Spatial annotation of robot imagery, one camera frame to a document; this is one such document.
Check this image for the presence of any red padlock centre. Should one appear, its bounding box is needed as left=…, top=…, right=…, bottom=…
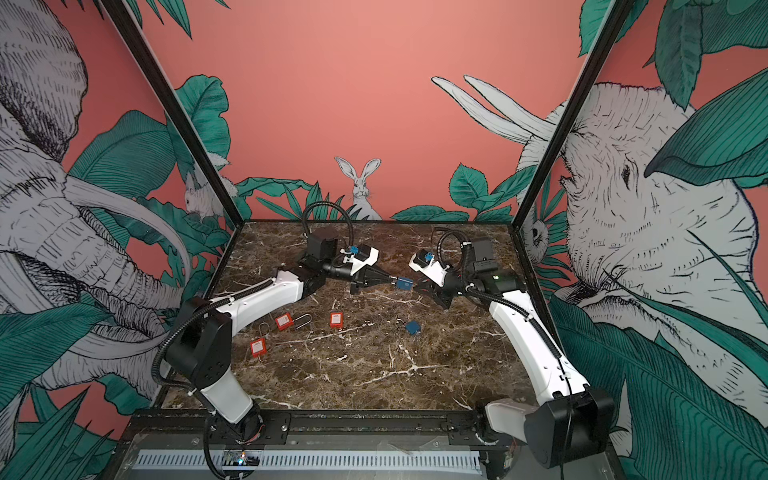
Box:
left=329, top=312, right=344, bottom=329

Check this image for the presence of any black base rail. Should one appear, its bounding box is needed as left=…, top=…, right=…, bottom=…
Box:
left=122, top=409, right=522, bottom=449

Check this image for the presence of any right black corrugated cable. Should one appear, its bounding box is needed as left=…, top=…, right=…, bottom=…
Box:
left=436, top=229, right=472, bottom=268

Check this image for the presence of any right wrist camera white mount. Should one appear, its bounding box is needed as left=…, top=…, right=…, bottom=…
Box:
left=409, top=249, right=448, bottom=287

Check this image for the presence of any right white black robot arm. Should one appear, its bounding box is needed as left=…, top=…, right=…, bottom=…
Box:
left=414, top=271, right=615, bottom=468

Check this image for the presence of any red padlock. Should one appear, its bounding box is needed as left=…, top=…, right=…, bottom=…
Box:
left=250, top=322, right=269, bottom=358
left=329, top=312, right=344, bottom=329

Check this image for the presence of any black corrugated cable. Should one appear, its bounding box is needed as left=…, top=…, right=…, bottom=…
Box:
left=436, top=229, right=472, bottom=268
left=301, top=200, right=355, bottom=253

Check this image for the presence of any black frame post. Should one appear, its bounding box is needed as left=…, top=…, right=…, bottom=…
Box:
left=512, top=0, right=634, bottom=232
left=100, top=0, right=245, bottom=228

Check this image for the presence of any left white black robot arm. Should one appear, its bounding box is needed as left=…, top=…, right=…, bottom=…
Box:
left=151, top=260, right=413, bottom=444

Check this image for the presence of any right black frame post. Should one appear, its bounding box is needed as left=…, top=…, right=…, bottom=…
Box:
left=512, top=0, right=634, bottom=232

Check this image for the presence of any red padlock open shackle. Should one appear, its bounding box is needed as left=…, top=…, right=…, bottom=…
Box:
left=275, top=313, right=313, bottom=331

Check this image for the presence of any left black frame post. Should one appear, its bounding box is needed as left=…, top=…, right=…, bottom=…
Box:
left=100, top=0, right=245, bottom=228

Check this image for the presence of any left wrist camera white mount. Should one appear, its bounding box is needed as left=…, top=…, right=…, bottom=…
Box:
left=341, top=244, right=379, bottom=276

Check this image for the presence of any left black corrugated cable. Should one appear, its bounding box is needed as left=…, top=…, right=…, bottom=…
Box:
left=301, top=200, right=355, bottom=253

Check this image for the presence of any red padlock near left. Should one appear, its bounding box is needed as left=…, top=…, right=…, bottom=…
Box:
left=250, top=322, right=269, bottom=358

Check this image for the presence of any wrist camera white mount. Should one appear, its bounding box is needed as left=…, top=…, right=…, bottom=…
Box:
left=409, top=249, right=448, bottom=287
left=341, top=244, right=379, bottom=276

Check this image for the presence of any white slotted cable duct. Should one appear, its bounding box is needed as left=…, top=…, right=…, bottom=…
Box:
left=132, top=449, right=484, bottom=474

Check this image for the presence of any blue padlock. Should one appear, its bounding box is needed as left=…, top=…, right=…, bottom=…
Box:
left=405, top=321, right=421, bottom=335
left=393, top=277, right=414, bottom=291

